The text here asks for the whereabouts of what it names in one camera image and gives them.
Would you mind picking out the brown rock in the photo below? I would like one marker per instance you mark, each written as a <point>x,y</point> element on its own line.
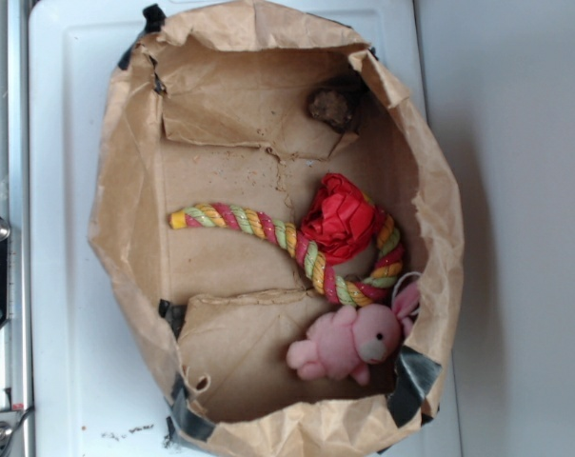
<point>333,107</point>

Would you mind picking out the brown paper bag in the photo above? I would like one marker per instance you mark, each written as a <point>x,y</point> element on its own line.
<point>210,106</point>

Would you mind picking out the red crumpled paper ball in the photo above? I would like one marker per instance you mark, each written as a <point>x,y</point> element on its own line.
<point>341,220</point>

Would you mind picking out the pink plush bunny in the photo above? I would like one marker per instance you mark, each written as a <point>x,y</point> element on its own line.
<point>345,343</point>

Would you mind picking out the multicolour twisted rope toy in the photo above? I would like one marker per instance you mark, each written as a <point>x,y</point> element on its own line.
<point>308,255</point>

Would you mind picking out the aluminium frame rail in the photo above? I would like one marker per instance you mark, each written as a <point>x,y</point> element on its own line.
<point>16,385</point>

